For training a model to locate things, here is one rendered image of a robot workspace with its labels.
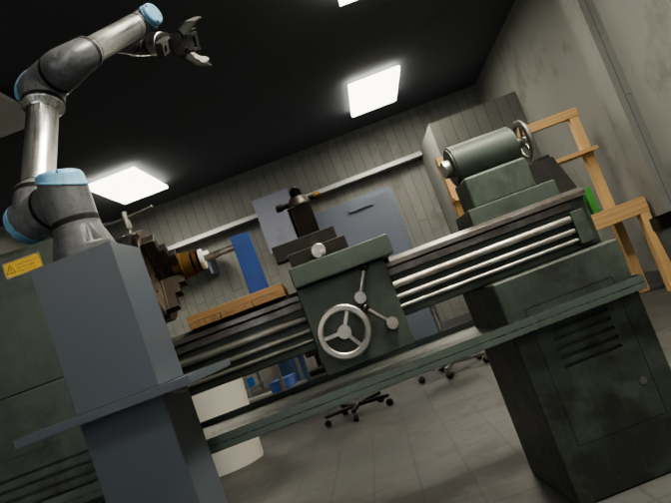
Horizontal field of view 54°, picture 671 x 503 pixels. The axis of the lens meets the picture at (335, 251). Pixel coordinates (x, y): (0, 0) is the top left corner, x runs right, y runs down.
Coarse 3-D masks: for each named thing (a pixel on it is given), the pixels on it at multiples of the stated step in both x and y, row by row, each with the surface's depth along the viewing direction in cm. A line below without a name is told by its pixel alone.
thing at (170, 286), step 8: (160, 280) 213; (168, 280) 212; (176, 280) 212; (184, 280) 212; (168, 288) 211; (176, 288) 211; (168, 296) 210; (176, 296) 210; (168, 304) 209; (176, 304) 209; (168, 312) 210
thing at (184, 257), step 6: (186, 252) 214; (192, 252) 214; (180, 258) 213; (186, 258) 213; (192, 258) 213; (198, 258) 213; (174, 264) 213; (180, 264) 212; (186, 264) 212; (192, 264) 213; (198, 264) 213; (174, 270) 213; (180, 270) 213; (186, 270) 213; (192, 270) 213; (198, 270) 215; (186, 276) 214
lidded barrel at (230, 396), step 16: (224, 384) 457; (240, 384) 470; (208, 400) 450; (224, 400) 454; (240, 400) 464; (208, 416) 449; (240, 448) 453; (256, 448) 463; (224, 464) 448; (240, 464) 451
